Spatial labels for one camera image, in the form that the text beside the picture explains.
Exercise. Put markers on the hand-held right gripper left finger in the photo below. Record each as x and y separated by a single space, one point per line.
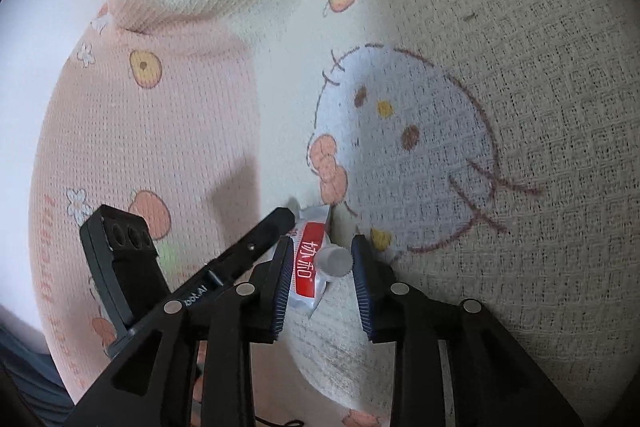
282 292

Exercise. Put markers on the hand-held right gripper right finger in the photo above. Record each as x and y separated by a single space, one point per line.
362 292

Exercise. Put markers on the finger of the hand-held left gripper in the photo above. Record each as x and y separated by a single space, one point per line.
255 242

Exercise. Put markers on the white sachet with red label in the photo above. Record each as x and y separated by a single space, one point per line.
312 267

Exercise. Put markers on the grey blue cloth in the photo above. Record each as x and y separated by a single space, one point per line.
25 357

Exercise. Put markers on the pink waffle blanket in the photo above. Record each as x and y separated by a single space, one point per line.
150 132

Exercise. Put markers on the cream waffle cat-print blanket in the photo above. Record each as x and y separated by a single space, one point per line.
500 157

